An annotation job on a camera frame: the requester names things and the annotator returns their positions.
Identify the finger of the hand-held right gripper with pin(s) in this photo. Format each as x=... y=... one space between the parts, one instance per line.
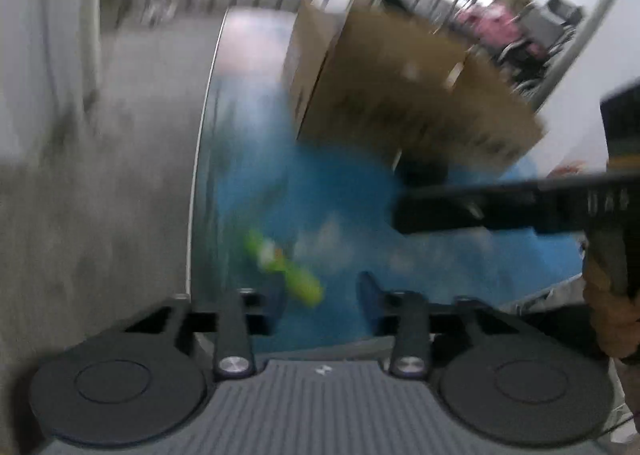
x=450 y=207

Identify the person's right hand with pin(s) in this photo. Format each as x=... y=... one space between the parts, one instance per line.
x=615 y=325

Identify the pink clothes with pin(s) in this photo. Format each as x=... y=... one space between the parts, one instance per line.
x=487 y=25

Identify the brown cardboard box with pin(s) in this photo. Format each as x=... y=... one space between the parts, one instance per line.
x=400 y=85

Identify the wheelchair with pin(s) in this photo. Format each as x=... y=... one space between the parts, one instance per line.
x=540 y=27

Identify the green bottle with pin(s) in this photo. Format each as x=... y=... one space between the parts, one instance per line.
x=295 y=280

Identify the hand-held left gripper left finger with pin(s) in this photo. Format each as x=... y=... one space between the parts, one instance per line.
x=272 y=310

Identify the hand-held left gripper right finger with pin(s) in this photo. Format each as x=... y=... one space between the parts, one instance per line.
x=371 y=300

